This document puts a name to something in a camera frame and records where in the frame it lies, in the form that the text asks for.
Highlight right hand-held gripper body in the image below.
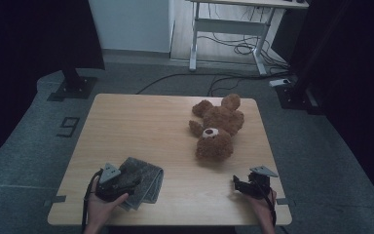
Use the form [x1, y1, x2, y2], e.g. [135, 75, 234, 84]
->
[240, 165, 280, 200]

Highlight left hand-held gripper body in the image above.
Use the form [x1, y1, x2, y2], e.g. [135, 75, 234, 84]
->
[94, 162, 143, 203]

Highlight grey towel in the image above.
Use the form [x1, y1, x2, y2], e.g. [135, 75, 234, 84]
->
[118, 156, 165, 212]

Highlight brown teddy bear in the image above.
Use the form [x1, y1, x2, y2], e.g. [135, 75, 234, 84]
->
[188, 93, 245, 163]

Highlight person's right hand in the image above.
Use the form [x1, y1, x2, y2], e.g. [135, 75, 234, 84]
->
[244, 188, 278, 229]

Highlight person's left hand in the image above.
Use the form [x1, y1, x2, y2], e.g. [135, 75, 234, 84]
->
[86, 177, 130, 229]

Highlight grey tape strip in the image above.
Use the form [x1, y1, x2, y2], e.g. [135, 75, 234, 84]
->
[43, 194, 68, 208]
[276, 197, 297, 207]

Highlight black tape floor marking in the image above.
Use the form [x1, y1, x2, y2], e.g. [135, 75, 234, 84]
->
[56, 116, 81, 138]

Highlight black stand base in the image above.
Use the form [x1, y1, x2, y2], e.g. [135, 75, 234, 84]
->
[46, 67, 98, 102]
[274, 75, 325, 116]

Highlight white power strip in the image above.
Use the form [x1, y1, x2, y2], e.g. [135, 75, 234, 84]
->
[268, 78, 292, 88]

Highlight black curtain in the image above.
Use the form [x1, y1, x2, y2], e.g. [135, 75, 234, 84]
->
[287, 0, 374, 209]
[0, 0, 106, 172]

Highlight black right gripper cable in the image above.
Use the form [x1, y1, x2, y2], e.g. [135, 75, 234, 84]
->
[256, 181, 278, 227]

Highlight long black floor cable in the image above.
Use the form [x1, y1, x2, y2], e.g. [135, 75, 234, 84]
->
[135, 72, 294, 98]

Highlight tangled black cables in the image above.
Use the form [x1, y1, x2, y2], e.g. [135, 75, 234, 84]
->
[197, 3, 290, 71]

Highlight white desk frame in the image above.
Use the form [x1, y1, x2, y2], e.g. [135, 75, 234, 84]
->
[186, 0, 310, 77]

